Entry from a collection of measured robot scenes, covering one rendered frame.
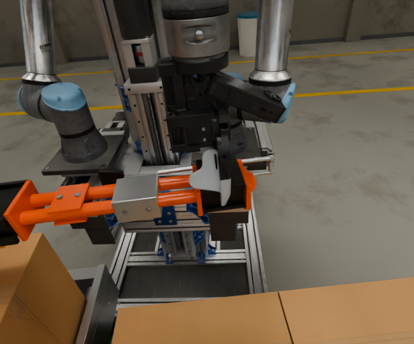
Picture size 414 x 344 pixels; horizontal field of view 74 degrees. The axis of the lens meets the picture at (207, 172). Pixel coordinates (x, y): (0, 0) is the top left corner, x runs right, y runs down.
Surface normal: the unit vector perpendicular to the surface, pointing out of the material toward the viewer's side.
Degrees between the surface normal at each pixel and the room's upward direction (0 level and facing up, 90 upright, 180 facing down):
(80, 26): 90
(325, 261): 0
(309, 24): 90
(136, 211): 90
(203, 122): 90
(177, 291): 0
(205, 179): 70
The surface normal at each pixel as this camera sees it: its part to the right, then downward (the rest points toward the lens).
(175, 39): -0.56, 0.52
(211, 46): 0.43, 0.52
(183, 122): 0.10, 0.59
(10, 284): -0.07, -0.80
